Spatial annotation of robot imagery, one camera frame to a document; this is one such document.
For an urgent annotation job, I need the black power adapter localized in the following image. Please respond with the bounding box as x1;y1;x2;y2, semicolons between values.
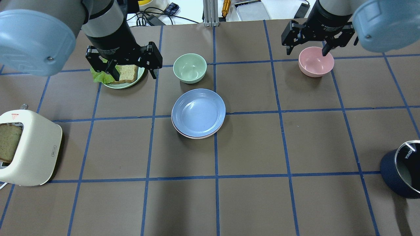
294;3;310;18

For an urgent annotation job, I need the pink bowl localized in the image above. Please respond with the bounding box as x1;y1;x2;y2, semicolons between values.
298;47;335;78

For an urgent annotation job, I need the bread slice on plate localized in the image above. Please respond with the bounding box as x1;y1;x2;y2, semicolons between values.
111;65;138;85

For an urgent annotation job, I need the pink plate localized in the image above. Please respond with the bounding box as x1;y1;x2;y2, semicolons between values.
171;118;225;139

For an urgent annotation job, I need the glass pot lid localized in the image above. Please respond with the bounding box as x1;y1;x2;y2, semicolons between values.
395;140;420;193

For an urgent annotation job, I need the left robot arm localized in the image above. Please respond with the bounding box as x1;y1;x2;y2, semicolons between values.
0;0;163;81

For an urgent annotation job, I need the light green plate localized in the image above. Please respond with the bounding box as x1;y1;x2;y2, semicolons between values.
105;67;145;89

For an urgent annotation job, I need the silver digital scale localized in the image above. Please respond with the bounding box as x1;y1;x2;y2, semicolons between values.
234;0;271;21

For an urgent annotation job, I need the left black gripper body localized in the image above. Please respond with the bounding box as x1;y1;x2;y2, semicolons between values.
85;42;163;73

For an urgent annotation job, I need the aluminium frame post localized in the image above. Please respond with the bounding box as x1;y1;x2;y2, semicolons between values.
203;0;220;27

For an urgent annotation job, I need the gold screwdriver handle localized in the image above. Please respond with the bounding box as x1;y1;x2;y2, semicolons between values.
221;0;231;18

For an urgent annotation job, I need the green lettuce leaf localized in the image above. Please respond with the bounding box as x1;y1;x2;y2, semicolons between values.
90;67;115;85

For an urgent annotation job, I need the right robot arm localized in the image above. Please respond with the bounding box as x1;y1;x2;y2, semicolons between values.
282;0;420;56

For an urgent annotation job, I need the cream toaster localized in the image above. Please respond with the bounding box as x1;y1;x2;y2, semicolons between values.
0;109;63;186

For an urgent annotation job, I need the white bowl with fruit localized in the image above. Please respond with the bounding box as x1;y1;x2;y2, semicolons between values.
138;0;170;13

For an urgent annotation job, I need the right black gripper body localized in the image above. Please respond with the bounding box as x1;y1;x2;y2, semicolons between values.
282;20;355;49

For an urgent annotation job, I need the cream plate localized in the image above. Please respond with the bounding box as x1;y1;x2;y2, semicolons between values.
178;131;216;139

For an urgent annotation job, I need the green bowl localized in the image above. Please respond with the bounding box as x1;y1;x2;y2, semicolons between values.
173;53;207;84

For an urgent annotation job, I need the blue plate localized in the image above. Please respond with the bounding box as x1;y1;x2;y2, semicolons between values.
171;88;226;137

